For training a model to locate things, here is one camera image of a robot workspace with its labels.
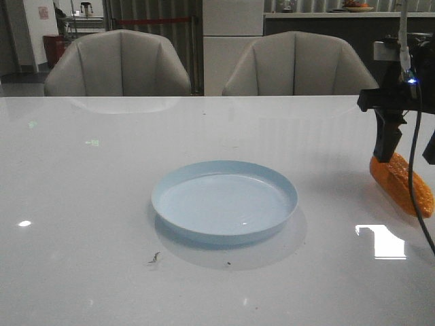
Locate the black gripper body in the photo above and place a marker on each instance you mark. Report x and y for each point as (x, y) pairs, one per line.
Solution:
(409, 82)

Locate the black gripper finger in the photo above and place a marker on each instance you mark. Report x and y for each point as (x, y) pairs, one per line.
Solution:
(429, 151)
(388, 133)

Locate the orange corn cob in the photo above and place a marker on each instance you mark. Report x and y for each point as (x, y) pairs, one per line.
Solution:
(392, 176)

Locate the light blue plate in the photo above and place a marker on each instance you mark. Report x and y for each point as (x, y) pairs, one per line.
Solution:
(224, 202)

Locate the dark grey counter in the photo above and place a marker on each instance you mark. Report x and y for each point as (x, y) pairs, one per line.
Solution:
(360, 32)

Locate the fruit bowl on counter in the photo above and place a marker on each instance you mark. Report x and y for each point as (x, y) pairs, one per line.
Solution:
(356, 6)

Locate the right grey upholstered chair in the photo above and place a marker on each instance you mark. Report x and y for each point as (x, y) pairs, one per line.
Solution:
(297, 63)

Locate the grey upholstered chair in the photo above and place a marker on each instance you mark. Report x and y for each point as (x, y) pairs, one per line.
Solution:
(119, 63)
(297, 63)

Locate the white drawer cabinet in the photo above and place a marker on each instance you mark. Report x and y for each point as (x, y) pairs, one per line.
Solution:
(227, 27)

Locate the red barrier belt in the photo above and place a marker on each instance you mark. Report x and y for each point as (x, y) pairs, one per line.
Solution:
(153, 21)

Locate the left grey upholstered chair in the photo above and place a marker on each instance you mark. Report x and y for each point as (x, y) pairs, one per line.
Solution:
(119, 63)

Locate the red bin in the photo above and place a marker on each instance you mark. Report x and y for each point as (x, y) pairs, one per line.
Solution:
(54, 46)

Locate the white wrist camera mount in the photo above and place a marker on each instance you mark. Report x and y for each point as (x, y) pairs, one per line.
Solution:
(386, 51)

